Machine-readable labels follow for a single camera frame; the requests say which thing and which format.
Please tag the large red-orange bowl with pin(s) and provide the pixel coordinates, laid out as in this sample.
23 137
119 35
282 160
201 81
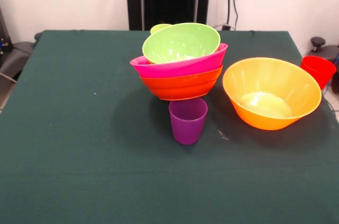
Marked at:
180 86

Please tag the large pink bowl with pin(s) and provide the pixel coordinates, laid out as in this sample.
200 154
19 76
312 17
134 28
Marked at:
174 67

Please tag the green bowl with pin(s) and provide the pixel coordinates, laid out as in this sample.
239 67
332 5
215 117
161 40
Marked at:
182 41

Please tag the large orange bowl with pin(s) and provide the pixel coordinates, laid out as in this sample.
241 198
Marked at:
270 118

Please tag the red cup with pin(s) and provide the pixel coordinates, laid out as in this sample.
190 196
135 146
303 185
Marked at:
320 71

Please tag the purple cup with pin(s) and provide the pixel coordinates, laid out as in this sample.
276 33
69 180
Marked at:
188 123

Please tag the green cup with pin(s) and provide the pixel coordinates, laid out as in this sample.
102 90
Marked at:
157 28

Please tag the dark green tablecloth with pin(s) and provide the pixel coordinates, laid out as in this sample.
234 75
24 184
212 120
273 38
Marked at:
106 155

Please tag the black equipment box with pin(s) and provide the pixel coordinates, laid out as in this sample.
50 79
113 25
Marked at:
4 33

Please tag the grey pedestal leg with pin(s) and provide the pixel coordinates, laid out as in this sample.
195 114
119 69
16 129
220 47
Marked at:
16 57
317 41

